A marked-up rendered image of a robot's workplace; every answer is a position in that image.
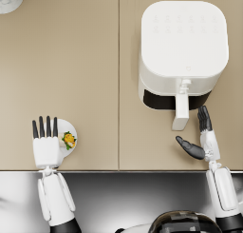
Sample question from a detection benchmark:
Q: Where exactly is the white round plate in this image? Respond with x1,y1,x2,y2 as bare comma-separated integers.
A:
50,118,78,159

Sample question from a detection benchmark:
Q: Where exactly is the air fryer drawer with handle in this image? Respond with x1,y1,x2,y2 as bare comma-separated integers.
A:
142,78,213,131

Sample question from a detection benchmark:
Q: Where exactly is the white air fryer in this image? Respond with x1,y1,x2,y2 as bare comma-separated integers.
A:
138,0,230,111

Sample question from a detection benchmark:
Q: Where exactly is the dark round robot body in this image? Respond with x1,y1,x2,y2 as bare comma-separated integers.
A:
114,210,224,233

